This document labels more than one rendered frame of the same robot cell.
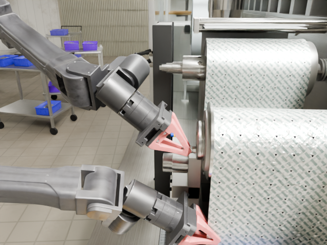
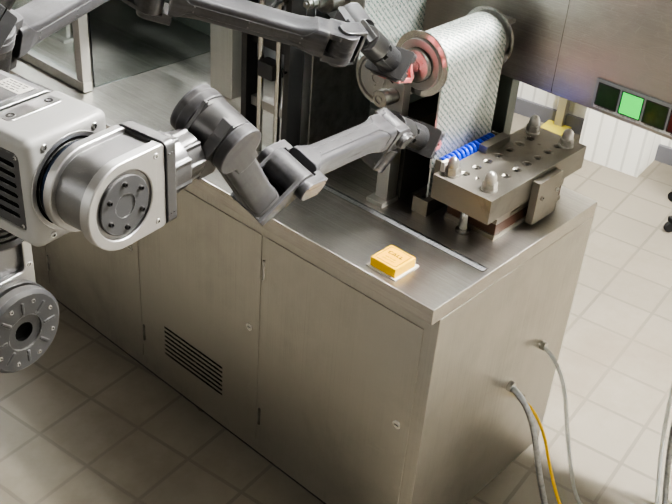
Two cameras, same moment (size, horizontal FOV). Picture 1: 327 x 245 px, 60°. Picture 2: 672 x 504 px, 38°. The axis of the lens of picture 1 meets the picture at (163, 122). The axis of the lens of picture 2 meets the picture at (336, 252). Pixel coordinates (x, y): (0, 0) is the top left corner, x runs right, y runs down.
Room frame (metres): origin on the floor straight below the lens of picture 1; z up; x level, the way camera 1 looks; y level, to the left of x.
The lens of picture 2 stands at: (-0.58, 1.65, 2.08)
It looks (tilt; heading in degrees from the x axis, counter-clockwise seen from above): 33 degrees down; 306
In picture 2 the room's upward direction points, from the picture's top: 5 degrees clockwise
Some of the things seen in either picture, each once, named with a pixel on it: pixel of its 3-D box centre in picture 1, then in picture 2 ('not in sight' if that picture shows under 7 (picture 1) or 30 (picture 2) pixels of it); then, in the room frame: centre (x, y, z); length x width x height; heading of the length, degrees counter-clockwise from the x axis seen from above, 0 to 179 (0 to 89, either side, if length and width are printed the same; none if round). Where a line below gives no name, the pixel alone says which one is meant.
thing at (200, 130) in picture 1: (202, 140); (417, 65); (0.48, -0.07, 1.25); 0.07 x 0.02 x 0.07; 176
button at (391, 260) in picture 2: not in sight; (392, 261); (0.34, 0.16, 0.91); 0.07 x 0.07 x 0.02; 86
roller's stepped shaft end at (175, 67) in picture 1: (171, 67); (314, 2); (0.74, -0.02, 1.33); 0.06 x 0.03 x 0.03; 86
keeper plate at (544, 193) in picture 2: not in sight; (545, 196); (0.20, -0.24, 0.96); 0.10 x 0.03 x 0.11; 86
